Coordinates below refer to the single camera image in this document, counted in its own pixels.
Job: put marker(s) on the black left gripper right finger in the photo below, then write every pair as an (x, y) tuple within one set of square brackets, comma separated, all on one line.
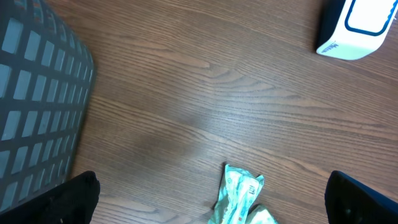
[(349, 201)]

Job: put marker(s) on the white barcode scanner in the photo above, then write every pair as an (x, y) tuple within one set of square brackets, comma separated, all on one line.
[(353, 29)]

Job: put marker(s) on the teal tissue pack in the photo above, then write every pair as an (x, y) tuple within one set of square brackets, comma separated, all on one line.
[(260, 215)]

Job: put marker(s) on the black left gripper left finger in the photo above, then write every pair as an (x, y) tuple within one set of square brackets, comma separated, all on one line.
[(71, 202)]

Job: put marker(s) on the grey plastic basket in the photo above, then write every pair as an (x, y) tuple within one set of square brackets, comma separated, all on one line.
[(47, 78)]

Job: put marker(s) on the teal snack bar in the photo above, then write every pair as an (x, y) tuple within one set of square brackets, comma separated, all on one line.
[(238, 191)]

